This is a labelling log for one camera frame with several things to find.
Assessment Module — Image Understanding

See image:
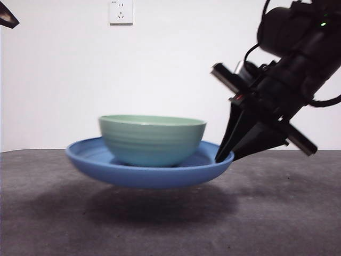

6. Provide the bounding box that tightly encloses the green ribbed bowl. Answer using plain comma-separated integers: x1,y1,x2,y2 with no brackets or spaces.
98,114,208,168

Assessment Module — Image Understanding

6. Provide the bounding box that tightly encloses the blue round plate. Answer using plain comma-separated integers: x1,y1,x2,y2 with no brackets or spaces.
65,136,235,190

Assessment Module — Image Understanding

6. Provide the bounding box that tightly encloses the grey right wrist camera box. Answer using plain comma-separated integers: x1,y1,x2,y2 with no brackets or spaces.
234,60,261,86

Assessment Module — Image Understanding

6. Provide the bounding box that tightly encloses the black cable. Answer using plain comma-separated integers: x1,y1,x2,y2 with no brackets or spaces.
308,94,341,108
244,42,267,66

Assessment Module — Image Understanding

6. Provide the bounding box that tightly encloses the white wall socket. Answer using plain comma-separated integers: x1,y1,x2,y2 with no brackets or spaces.
109,0,134,27

